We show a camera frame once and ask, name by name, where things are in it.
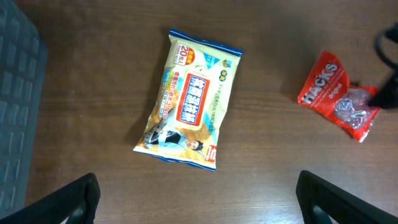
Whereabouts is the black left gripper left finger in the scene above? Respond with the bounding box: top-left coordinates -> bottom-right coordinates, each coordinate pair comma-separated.
1,173 -> 101,224

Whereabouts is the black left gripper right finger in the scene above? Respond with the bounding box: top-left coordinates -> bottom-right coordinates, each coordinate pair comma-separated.
295,170 -> 397,224

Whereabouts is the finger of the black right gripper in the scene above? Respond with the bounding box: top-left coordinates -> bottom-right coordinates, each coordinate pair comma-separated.
368,71 -> 397,110

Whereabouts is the red Hacks candy bag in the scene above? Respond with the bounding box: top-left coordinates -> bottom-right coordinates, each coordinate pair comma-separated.
297,50 -> 380,142

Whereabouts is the beige wet wipes pack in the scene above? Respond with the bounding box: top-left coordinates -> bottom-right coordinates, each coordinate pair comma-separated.
133,29 -> 243,171

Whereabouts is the grey plastic mesh basket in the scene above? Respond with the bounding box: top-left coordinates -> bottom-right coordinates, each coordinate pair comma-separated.
0,0 -> 48,218

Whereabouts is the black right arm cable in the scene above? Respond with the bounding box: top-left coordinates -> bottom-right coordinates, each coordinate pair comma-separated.
374,22 -> 398,71

